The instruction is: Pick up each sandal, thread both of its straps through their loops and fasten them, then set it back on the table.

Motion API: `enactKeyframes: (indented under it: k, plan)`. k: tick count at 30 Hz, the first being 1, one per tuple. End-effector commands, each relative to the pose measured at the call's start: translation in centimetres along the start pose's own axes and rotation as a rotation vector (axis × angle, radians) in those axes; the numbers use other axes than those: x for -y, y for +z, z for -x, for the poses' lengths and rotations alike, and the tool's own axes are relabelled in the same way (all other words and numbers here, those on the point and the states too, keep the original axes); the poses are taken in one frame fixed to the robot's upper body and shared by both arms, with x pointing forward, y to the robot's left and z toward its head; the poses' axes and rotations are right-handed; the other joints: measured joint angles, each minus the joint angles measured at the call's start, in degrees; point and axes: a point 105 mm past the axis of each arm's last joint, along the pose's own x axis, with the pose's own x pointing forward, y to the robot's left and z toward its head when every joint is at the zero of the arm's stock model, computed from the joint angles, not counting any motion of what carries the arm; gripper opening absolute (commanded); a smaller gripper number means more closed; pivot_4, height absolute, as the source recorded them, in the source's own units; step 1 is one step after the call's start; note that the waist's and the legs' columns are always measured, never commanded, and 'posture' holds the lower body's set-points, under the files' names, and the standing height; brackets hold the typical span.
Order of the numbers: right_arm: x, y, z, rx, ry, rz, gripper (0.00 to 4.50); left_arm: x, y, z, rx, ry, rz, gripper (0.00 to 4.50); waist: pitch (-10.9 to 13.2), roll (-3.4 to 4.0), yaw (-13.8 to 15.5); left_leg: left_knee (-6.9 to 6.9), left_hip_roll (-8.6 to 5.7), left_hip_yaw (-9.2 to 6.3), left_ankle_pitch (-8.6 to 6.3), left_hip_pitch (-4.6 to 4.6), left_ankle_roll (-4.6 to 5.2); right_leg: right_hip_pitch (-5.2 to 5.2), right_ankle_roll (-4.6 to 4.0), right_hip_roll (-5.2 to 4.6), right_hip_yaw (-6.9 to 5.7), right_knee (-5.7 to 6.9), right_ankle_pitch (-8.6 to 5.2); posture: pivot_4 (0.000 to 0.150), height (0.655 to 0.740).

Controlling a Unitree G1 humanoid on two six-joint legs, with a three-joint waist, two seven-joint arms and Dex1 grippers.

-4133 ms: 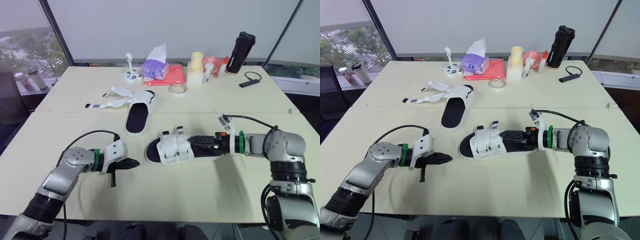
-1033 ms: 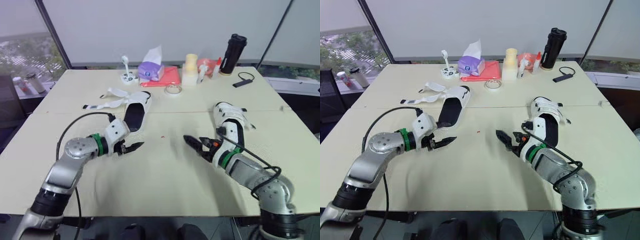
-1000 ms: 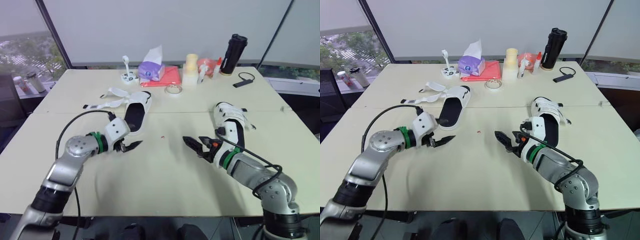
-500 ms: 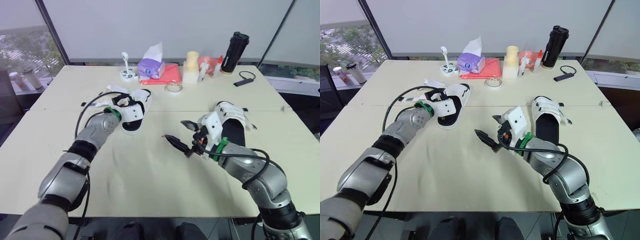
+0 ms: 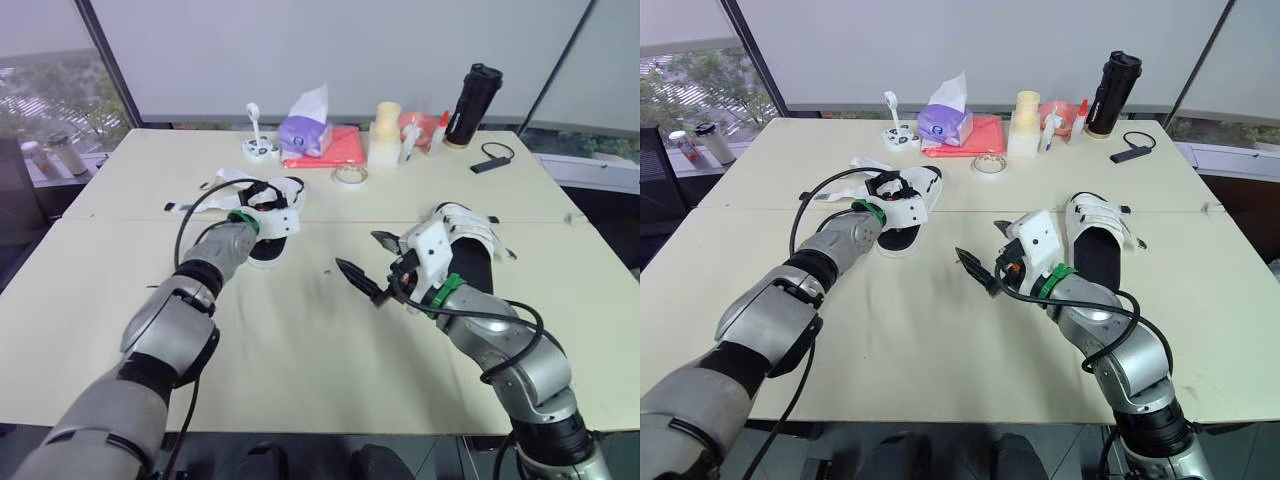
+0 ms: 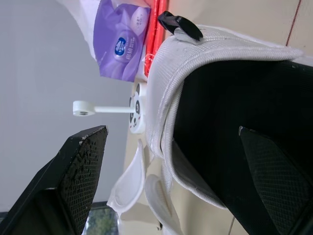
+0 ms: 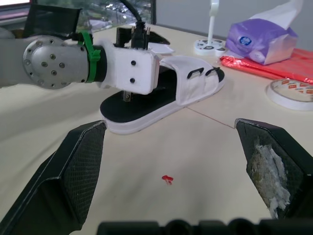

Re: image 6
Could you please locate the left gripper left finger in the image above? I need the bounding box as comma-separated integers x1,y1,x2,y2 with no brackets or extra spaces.
0,125,109,235

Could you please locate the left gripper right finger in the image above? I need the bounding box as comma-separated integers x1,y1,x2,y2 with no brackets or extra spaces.
238,126,313,235

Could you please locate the white sandal black insole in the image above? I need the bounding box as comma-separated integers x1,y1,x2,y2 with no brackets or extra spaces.
107,11,313,235

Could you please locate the white panda phone stand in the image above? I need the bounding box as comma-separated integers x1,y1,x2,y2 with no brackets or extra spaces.
72,82,148,135

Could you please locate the purple tissue pack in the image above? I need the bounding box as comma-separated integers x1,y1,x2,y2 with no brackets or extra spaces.
60,0,152,83

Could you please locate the red plastic folder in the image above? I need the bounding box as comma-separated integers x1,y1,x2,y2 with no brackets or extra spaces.
144,0,170,77

